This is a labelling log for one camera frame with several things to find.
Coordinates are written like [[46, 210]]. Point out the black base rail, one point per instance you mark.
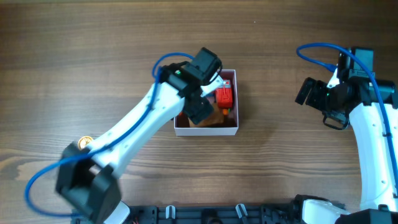
[[240, 213]]

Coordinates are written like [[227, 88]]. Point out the red toy truck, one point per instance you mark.
[[224, 95]]

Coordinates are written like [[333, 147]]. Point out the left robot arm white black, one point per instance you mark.
[[88, 178]]

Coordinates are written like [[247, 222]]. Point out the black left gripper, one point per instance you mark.
[[193, 111]]

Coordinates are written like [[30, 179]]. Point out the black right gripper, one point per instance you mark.
[[315, 94]]

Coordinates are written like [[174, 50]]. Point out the white box pink interior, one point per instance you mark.
[[228, 128]]

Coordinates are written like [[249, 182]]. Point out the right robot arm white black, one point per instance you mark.
[[375, 130]]

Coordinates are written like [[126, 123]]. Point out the brown plush capybara with orange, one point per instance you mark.
[[218, 119]]

